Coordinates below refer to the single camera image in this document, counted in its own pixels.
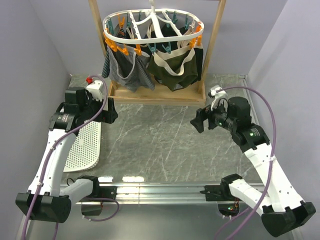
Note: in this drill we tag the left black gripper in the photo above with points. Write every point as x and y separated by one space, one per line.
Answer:
108 116

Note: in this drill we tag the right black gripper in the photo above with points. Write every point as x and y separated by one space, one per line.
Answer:
202 115

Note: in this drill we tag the grey striped boxer underwear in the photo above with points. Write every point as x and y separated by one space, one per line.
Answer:
129 71

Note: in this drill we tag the white round clip hanger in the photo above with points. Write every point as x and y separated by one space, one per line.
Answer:
153 25

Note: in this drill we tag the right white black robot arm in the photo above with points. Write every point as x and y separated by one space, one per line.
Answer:
282 209

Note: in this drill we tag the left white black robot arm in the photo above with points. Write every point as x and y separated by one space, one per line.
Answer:
44 200

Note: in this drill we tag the wooden hanger stand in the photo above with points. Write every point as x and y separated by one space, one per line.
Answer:
193 95

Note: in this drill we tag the olive green hanging underwear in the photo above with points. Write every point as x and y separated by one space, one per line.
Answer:
175 70

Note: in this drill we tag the white perforated plastic basket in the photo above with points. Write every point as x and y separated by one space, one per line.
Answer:
85 151

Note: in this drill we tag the teal clothes peg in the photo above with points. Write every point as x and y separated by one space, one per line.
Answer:
152 47
167 47

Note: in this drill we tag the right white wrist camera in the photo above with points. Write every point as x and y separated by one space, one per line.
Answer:
216 93

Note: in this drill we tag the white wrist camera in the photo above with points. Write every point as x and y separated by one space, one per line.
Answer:
216 93
96 88

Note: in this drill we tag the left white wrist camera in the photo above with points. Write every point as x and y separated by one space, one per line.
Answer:
96 88

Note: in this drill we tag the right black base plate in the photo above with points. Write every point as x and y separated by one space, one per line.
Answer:
217 193

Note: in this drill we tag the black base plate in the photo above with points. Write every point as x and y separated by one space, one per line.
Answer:
103 194
217 193

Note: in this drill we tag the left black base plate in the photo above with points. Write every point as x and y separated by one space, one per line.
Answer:
103 194

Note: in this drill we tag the aluminium mounting rail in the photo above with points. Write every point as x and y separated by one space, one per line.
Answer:
147 211

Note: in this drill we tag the black box under rail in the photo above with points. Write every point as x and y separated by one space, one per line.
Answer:
91 210

